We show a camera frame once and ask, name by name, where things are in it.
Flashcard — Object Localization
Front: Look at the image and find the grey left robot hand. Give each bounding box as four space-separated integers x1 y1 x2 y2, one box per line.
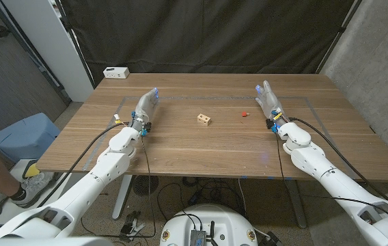
130 87 161 133

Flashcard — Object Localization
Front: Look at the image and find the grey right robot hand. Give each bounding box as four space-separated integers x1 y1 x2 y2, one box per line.
255 80 289 128

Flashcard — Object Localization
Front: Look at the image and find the small wooden block with holes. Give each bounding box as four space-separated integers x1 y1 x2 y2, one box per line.
196 113 212 126

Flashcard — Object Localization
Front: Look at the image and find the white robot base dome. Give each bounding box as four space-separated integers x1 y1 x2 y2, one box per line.
159 204 259 246

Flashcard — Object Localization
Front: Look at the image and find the white power strip box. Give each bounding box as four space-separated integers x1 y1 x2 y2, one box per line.
102 66 130 79

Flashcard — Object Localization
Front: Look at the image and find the grey tape outline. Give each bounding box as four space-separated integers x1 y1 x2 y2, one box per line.
82 96 355 180

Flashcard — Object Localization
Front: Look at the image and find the round black floor fan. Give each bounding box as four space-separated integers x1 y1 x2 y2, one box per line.
132 175 160 197

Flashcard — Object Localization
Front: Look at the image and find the white table leg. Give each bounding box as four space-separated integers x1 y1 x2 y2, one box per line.
111 174 134 220

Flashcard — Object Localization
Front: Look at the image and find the black backdrop stand pole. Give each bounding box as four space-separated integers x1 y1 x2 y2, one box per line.
315 0 364 74
53 0 96 90

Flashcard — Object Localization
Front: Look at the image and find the black backdrop curtain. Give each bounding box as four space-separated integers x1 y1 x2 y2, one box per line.
59 0 355 85

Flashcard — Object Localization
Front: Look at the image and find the grey table leg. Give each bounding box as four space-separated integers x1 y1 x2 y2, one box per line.
284 180 308 229

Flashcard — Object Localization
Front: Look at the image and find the white column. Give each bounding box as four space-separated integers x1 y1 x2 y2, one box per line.
1 0 94 103

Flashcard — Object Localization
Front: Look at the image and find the black and white floor gadget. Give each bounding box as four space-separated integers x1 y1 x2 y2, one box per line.
119 210 146 243

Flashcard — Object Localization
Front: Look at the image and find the blue plastic bin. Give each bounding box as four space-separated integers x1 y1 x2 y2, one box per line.
0 112 61 164

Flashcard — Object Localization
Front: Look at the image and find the black floor device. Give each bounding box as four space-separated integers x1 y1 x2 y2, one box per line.
265 231 282 246

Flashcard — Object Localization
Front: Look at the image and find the grey electronics box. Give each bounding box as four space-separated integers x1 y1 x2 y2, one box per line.
189 229 208 246

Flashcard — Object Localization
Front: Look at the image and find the dark grey door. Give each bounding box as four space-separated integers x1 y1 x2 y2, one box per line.
0 0 72 144

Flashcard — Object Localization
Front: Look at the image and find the white robot torso edge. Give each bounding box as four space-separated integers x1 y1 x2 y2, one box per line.
0 236 115 246

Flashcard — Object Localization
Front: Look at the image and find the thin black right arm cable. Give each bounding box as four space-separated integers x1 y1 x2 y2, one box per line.
275 132 388 236

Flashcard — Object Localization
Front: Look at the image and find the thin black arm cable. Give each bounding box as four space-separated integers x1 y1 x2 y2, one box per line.
81 136 157 239
275 132 388 236

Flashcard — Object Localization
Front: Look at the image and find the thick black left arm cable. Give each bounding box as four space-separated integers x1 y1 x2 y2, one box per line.
36 122 128 208

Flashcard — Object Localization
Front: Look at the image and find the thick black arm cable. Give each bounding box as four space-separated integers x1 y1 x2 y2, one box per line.
36 122 128 208
288 117 388 202

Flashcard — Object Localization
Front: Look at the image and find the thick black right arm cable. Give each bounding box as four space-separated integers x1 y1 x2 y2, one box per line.
288 117 388 202

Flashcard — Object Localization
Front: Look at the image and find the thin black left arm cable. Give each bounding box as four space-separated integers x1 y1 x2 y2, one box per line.
81 136 157 239

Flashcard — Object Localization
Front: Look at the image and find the black floor cable bundle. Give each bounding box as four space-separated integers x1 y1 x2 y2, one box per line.
156 176 248 223

